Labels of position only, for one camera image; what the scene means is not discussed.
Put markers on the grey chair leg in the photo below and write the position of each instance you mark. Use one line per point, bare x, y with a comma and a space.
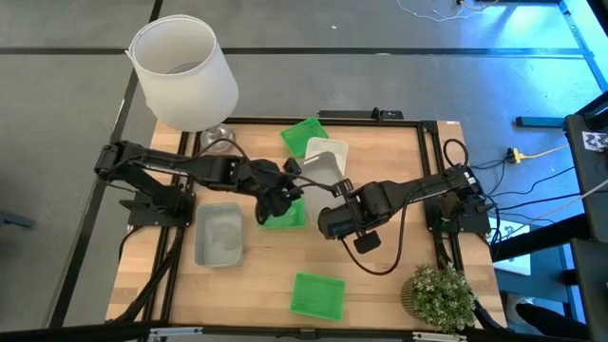
14, 219

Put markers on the black bar-shaped device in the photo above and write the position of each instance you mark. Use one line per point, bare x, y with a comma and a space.
361, 114

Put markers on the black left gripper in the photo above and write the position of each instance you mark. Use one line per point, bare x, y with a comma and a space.
273, 192

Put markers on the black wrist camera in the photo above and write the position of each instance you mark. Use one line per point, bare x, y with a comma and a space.
366, 243
292, 166

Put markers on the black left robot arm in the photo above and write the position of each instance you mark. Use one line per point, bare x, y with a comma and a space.
214, 171

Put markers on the silver lamp with white shade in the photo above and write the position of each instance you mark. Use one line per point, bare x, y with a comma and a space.
180, 85

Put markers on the black and white marker tag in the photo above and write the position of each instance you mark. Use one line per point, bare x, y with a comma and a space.
596, 141

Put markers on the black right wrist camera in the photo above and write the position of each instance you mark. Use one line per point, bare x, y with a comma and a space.
366, 243

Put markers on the blue metal bar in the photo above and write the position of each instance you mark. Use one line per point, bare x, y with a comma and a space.
541, 121

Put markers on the green plastic basket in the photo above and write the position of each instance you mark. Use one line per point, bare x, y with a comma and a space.
294, 216
301, 135
317, 297

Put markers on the black cart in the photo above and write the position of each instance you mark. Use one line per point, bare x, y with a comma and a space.
594, 190

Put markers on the artificial plant in woven pot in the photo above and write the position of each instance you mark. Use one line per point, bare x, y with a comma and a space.
442, 299

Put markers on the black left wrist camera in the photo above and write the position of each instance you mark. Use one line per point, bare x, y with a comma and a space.
292, 166

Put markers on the white box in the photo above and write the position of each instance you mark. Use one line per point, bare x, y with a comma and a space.
515, 263

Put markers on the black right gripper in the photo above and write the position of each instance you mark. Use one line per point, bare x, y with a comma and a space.
356, 211

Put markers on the yellow power plug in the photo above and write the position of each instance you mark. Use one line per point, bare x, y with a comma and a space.
515, 155

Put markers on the black aluminium frame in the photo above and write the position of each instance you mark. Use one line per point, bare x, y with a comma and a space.
347, 121

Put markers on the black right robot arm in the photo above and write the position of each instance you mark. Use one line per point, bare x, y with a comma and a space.
427, 187

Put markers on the silver metal bracket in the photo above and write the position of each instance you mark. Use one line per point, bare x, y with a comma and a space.
439, 336
176, 332

